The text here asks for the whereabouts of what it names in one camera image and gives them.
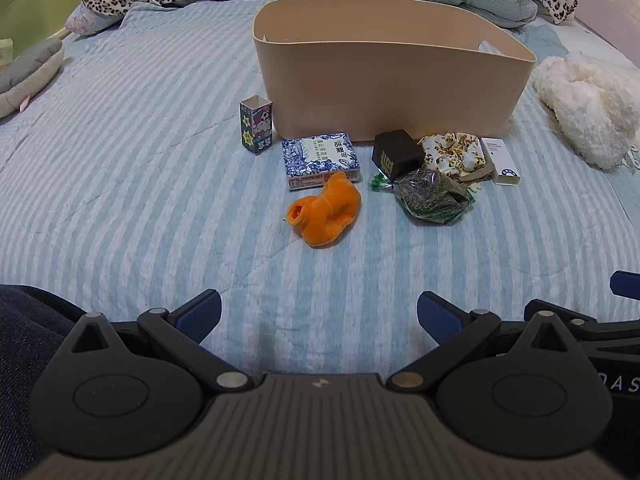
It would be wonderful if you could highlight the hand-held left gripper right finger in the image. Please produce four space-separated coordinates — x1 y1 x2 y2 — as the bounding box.
387 291 571 392

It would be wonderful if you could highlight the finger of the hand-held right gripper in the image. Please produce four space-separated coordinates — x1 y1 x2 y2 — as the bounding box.
523 298 640 343
610 271 640 302

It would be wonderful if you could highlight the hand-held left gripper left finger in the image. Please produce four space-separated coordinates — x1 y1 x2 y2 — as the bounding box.
70 289 256 393

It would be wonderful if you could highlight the green bag of dried herbs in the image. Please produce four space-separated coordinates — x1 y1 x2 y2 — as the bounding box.
371 167 476 226

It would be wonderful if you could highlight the orange plush pouch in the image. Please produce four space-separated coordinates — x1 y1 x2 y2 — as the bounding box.
286 171 362 249

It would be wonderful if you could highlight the floral print scrunchie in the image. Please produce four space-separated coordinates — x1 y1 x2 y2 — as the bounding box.
417 131 493 183

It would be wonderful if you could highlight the small white box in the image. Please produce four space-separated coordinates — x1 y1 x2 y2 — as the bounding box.
480 136 521 187

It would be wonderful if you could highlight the black cube box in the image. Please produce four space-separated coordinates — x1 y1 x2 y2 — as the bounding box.
372 129 424 182

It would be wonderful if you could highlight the small cartoon print box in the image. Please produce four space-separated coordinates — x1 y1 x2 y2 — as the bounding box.
239 96 274 156

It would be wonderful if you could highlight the blue white patterned box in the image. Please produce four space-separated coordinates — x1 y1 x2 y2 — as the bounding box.
281 132 362 193

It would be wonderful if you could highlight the beige plastic storage basket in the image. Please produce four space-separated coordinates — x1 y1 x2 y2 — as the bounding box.
251 0 537 142

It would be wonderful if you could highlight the blue striped bed sheet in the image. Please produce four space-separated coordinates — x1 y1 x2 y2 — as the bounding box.
0 0 640 386

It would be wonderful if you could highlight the person's leg in jeans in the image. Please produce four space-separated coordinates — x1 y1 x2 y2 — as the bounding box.
0 284 88 480

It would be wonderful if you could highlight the white fluffy plush toy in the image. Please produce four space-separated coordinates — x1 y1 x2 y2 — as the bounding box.
534 52 640 170

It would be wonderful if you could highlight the white mattress sheet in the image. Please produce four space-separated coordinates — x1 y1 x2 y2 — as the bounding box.
515 15 640 73

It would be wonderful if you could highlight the grey round cushion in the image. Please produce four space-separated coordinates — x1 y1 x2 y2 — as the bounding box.
0 37 66 118

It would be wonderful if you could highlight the pink patterned pillow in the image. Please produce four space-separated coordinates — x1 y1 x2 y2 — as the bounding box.
65 5 123 36

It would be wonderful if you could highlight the light blue quilt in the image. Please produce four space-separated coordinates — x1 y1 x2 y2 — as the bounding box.
235 0 538 28

